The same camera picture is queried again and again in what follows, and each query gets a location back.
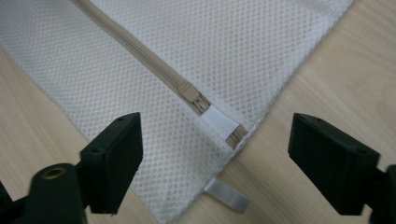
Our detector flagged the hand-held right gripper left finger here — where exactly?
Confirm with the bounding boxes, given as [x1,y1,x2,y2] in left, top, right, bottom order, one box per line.
[78,112,145,216]

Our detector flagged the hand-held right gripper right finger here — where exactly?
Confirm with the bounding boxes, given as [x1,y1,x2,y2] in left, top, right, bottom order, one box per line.
[287,112,381,217]

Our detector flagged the white mesh zipper laundry bag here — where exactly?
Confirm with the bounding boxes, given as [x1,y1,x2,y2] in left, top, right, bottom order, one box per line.
[0,0,356,224]

